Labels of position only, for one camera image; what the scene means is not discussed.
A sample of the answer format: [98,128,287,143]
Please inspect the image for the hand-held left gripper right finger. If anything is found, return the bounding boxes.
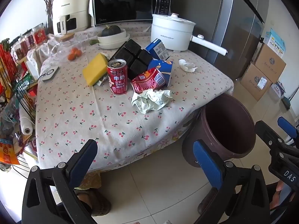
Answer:
[193,139,278,224]

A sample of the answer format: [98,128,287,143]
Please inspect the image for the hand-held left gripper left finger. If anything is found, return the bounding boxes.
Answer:
[22,139,98,224]

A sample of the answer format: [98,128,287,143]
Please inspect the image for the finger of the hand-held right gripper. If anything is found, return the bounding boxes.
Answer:
[255,121,299,161]
[278,117,299,145]

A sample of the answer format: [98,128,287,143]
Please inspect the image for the brown plastic trash bin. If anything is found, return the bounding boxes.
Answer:
[182,94,255,168]

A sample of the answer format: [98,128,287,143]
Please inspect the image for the pale green paper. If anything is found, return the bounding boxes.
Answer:
[131,89,173,114]

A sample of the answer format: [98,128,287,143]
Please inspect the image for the red drink can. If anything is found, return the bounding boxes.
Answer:
[107,59,128,95]

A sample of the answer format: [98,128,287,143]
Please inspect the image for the yellow snack packet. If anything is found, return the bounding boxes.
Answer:
[83,53,109,87]

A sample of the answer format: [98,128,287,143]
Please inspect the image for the white tissue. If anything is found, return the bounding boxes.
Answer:
[179,59,198,72]

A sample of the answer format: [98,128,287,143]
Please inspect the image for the red snack packet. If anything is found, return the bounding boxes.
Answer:
[130,67,167,94]

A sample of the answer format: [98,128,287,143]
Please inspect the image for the blue almond print box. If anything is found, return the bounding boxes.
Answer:
[148,59,174,87]

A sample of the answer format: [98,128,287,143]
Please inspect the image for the black plastic compartment tray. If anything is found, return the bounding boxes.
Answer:
[109,39,152,80]

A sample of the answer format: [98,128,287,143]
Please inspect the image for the small blue white box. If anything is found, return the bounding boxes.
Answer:
[145,39,170,60]

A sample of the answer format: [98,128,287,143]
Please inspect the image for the broom with dustpan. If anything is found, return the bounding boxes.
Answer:
[281,97,291,111]

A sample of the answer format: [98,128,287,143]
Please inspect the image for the small blue white pack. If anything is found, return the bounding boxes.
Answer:
[271,82,285,98]

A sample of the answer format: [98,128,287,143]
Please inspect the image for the cherry print tablecloth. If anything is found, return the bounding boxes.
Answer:
[35,21,234,171]

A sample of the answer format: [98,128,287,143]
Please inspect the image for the large cardboard box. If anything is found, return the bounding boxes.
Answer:
[241,63,272,102]
[254,43,286,83]

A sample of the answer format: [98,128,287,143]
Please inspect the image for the white paper roll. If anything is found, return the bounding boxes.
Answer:
[19,107,33,136]

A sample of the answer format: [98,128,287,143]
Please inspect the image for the orange snack packet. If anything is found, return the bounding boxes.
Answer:
[0,137,22,165]

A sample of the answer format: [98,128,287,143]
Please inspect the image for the light blue printed box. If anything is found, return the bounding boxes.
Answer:
[265,27,286,53]

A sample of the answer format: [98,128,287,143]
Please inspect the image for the white square device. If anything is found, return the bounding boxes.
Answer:
[38,66,59,82]

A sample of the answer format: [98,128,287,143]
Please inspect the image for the grey refrigerator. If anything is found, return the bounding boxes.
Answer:
[206,0,269,81]

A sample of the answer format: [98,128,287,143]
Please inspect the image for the clear plastic bag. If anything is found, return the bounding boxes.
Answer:
[48,38,87,62]

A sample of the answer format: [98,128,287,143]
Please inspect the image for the red snack packets bundle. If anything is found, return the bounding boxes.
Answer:
[0,40,19,95]

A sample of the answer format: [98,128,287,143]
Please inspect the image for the round wooden lid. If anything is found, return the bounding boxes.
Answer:
[58,33,75,41]

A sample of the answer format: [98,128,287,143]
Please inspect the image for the white bowl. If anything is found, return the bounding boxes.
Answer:
[97,29,127,45]

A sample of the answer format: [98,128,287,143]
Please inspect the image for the glass jar red label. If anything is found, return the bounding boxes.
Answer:
[17,36,27,55]
[33,27,49,46]
[24,31,35,49]
[10,42,20,59]

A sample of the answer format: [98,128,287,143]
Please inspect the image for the white electric cooking pot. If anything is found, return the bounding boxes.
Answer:
[150,13,228,56]

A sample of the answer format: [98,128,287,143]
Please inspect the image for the dark green pumpkin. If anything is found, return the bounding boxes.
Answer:
[101,25,122,37]

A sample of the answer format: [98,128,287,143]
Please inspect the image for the glass vase with dry twigs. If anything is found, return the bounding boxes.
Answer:
[33,0,61,34]

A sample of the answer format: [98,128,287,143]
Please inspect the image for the white air fryer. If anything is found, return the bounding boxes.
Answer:
[52,0,90,35]

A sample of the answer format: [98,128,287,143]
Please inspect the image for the black microwave oven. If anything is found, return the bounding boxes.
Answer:
[90,0,172,27]

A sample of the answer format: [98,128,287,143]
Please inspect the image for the black wire rack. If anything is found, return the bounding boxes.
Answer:
[0,37,41,171]

